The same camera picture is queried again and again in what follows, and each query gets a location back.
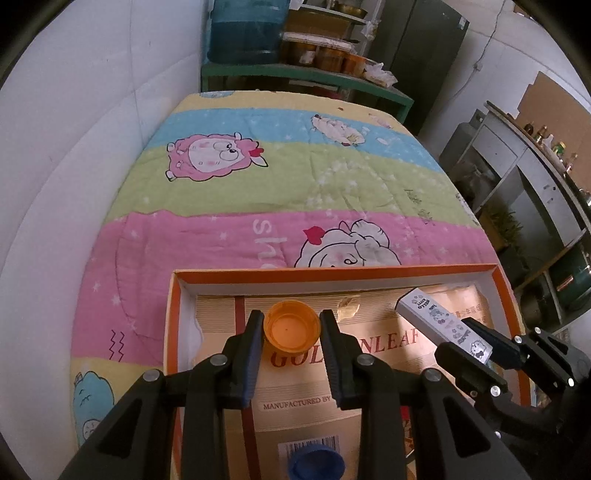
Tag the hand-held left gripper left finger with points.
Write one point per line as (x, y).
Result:
(253, 355)

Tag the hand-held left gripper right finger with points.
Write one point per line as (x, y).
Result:
(330, 360)

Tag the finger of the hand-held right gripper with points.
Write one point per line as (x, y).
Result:
(466, 364)
(498, 345)

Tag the orange bottle cap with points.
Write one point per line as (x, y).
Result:
(291, 330)

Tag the white printed small box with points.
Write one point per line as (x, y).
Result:
(429, 314)

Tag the orange-rimmed shallow box tray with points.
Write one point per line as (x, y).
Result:
(323, 277)

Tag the blue bottle cap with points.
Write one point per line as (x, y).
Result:
(316, 466)

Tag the flattened gold printed carton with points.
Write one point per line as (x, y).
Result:
(383, 341)

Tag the dark green enamel pot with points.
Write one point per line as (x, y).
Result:
(575, 277)

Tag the crate with green plants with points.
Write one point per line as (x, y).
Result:
(503, 228)

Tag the cartoon sheep printed blanket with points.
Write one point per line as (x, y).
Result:
(231, 221)

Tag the grey kitchen counter cabinet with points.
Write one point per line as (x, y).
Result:
(512, 157)

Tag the row of condiment bottles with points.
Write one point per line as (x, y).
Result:
(554, 147)

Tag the green low table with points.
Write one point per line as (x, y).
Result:
(277, 71)

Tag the white plastic bag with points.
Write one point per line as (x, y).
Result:
(379, 74)

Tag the dark green fridge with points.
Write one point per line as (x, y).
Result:
(415, 60)

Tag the row of amber jars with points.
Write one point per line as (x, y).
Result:
(332, 57)

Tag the blue water jug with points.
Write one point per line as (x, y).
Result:
(244, 32)

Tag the white shelf rack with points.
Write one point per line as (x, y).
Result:
(351, 9)

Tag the cardboard sheets on wall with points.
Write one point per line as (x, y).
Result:
(558, 106)

